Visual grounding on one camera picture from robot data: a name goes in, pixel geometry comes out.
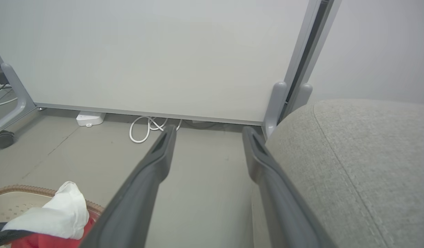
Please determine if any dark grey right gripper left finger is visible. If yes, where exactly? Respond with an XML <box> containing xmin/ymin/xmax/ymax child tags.
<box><xmin>79</xmin><ymin>125</ymin><xmax>177</xmax><ymax>248</ymax></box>

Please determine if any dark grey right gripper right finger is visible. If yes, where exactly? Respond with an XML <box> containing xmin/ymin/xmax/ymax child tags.
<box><xmin>242</xmin><ymin>126</ymin><xmax>337</xmax><ymax>248</ymax></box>

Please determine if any red white garment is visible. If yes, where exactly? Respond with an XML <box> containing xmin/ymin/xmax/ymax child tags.
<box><xmin>2</xmin><ymin>181</ymin><xmax>96</xmax><ymax>248</ymax></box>

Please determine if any grey fabric sofa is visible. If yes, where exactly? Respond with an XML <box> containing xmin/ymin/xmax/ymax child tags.
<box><xmin>251</xmin><ymin>99</ymin><xmax>424</xmax><ymax>248</ymax></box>

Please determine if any white power strip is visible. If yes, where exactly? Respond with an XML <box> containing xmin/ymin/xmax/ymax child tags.
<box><xmin>76</xmin><ymin>111</ymin><xmax>106</xmax><ymax>127</ymax></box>

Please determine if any grey partition foot with caster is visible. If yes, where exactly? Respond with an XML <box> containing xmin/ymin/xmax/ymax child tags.
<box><xmin>0</xmin><ymin>62</ymin><xmax>37</xmax><ymax>149</ymax></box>

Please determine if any large white partition panel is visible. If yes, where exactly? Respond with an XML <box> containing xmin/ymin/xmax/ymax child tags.
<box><xmin>0</xmin><ymin>0</ymin><xmax>322</xmax><ymax>126</ymax></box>

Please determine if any white coiled cable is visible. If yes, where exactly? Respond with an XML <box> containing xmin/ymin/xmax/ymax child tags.
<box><xmin>129</xmin><ymin>116</ymin><xmax>182</xmax><ymax>144</ymax></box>

